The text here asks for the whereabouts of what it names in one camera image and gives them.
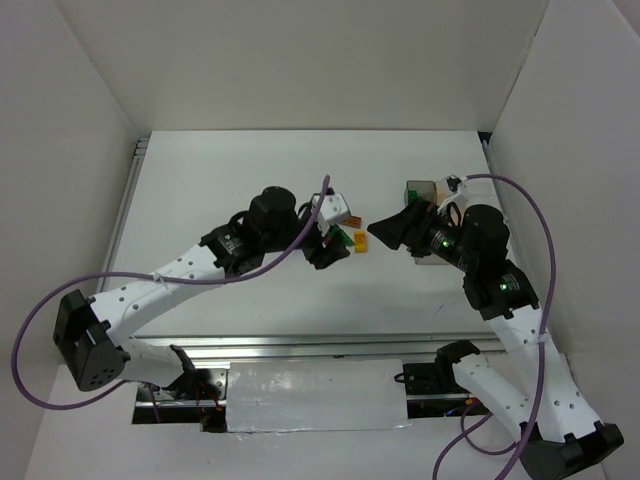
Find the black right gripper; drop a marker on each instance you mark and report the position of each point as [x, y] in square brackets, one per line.
[420, 228]

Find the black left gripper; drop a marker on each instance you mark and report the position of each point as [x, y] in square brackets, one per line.
[320, 248]

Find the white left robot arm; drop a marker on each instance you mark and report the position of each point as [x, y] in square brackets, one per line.
[95, 335]

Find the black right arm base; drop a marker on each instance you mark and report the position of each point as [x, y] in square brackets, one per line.
[427, 379]

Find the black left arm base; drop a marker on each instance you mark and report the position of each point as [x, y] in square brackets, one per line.
[181, 380]

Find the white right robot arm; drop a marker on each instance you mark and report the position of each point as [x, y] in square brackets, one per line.
[557, 432]

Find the yellow curved lego brick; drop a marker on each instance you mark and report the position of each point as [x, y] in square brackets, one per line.
[360, 242]

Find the brown flat lego brick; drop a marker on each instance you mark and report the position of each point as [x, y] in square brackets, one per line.
[353, 222]

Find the clear transparent bin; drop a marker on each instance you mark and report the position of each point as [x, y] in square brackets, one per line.
[480, 235]

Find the white foil board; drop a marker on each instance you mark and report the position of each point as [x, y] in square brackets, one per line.
[316, 396]

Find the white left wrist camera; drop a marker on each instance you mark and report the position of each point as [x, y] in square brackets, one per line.
[333, 210]

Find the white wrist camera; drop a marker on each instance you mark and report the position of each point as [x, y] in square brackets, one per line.
[333, 210]
[459, 194]

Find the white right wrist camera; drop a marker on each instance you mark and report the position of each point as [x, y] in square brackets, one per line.
[459, 194]

